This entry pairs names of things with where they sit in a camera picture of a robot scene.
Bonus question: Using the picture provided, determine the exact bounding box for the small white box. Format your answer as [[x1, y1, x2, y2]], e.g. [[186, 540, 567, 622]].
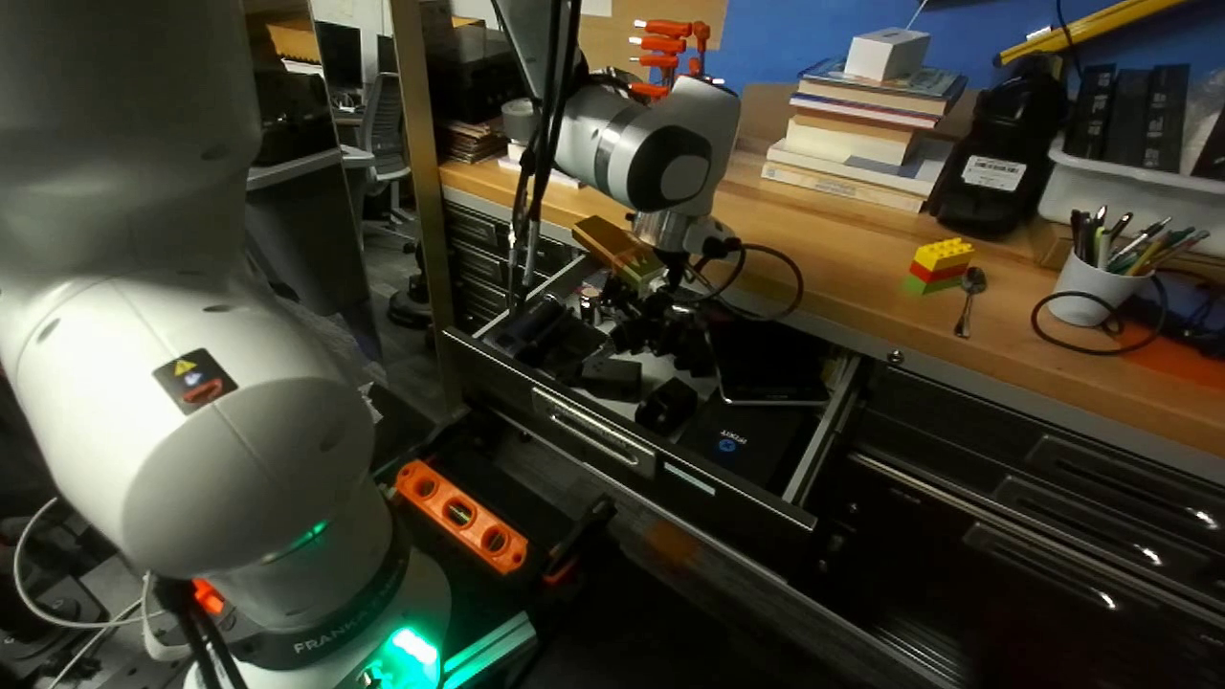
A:
[[846, 27, 929, 81]]

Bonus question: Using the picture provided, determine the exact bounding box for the black label printer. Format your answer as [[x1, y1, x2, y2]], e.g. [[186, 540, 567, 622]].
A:
[[926, 75, 1066, 239]]

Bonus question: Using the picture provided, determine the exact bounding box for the small black box object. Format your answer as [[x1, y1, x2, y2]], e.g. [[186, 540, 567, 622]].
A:
[[636, 378, 696, 432]]

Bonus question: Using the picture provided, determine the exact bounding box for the white pen cup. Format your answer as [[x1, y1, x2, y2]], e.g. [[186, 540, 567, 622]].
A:
[[1050, 258, 1140, 326]]

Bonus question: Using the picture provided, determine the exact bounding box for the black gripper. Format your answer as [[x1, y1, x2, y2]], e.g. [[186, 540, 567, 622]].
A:
[[608, 254, 714, 372]]

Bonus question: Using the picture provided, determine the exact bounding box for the tool drawer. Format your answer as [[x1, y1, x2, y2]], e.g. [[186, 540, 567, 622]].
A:
[[442, 262, 858, 540]]

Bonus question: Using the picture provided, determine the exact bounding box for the black metal drawer cabinet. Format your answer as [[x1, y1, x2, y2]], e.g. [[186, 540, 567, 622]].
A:
[[446, 183, 1225, 689]]

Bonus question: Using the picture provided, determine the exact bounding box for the stack of books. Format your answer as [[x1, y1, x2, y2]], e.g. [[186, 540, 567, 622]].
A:
[[761, 71, 966, 212]]

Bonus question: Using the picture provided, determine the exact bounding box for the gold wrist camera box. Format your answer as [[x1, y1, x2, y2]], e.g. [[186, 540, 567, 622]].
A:
[[571, 214, 667, 290]]

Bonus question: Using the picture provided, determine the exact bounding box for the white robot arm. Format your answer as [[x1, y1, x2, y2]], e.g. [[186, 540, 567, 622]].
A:
[[0, 0, 450, 689]]

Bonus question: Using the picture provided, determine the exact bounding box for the white storage bin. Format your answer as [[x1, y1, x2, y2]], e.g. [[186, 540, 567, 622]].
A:
[[1038, 143, 1225, 258]]

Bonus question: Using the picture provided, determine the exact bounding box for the black bracket object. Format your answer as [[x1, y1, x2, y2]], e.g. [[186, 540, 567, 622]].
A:
[[579, 359, 641, 397]]

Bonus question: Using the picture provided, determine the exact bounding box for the colourful toy brick stack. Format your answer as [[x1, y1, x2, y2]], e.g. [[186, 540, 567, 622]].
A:
[[904, 239, 975, 294]]

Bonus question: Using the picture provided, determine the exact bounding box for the red handled hex key set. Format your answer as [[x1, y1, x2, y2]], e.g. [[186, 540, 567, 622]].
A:
[[626, 20, 709, 99]]

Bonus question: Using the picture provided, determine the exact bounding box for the yellow handled tool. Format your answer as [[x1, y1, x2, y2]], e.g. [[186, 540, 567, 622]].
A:
[[994, 0, 1202, 67]]

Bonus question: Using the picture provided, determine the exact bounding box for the black cable loop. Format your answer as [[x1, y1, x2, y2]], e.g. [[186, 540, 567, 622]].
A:
[[1027, 271, 1171, 359]]

